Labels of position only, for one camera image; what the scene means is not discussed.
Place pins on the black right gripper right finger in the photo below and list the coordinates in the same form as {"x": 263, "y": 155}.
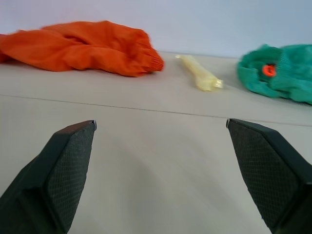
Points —
{"x": 270, "y": 170}

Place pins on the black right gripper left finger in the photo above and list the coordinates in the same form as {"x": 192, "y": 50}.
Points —
{"x": 51, "y": 180}

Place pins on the green knitted cloth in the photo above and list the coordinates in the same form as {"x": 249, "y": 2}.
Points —
{"x": 287, "y": 78}

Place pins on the orange knitted cloth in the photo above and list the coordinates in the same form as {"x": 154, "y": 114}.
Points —
{"x": 87, "y": 51}

